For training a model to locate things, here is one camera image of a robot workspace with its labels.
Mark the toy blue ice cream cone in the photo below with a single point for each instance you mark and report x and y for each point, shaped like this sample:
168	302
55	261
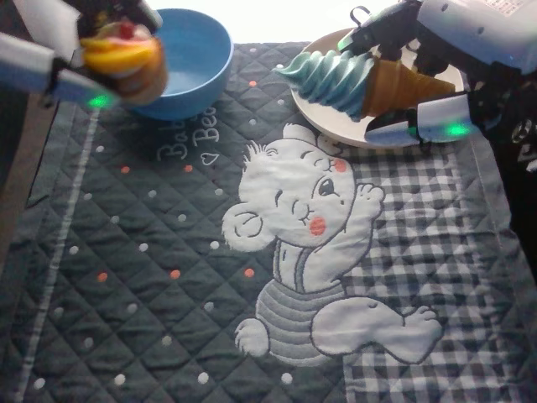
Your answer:
327	80

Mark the grey quilt with printed bear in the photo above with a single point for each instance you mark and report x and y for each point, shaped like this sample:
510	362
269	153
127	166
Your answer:
168	252

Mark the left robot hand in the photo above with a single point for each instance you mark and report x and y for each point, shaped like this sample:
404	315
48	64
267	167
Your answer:
29	63

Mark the white round plate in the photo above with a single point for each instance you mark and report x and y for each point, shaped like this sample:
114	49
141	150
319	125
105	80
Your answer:
331	126

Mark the blue bowl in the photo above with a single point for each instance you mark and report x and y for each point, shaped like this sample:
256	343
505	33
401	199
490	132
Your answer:
197	63

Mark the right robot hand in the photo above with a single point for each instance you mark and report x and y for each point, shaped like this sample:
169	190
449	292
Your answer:
474	33

